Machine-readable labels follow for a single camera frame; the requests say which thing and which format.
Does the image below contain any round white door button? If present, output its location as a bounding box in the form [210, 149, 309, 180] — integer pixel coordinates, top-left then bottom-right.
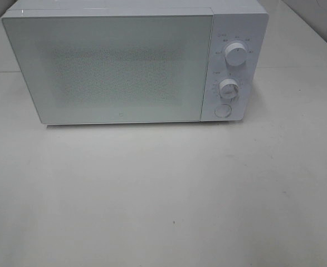
[214, 104, 232, 118]

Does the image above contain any white microwave knob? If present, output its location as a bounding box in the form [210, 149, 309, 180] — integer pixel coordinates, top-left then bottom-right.
[218, 78, 239, 100]
[224, 42, 247, 66]

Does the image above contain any white microwave oven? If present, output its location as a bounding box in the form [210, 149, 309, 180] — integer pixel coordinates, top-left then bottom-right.
[2, 1, 269, 124]

